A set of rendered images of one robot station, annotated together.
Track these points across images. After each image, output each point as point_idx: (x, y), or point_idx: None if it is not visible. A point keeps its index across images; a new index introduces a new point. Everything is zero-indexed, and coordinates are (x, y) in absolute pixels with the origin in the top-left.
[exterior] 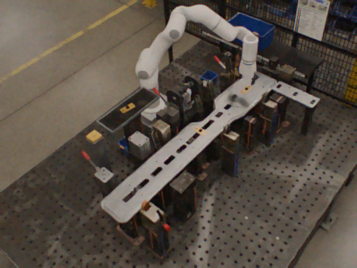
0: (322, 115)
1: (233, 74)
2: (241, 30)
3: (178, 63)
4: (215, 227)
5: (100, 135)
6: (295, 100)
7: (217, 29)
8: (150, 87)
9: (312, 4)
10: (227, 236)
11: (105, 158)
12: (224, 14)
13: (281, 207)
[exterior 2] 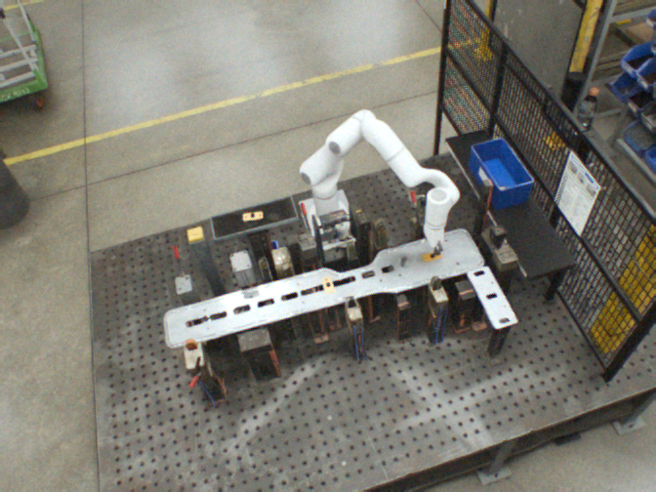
0: (542, 340)
1: None
2: (435, 177)
3: None
4: (287, 407)
5: (201, 236)
6: (483, 305)
7: (390, 164)
8: (319, 195)
9: (580, 177)
10: (291, 426)
11: (209, 263)
12: (492, 128)
13: (379, 430)
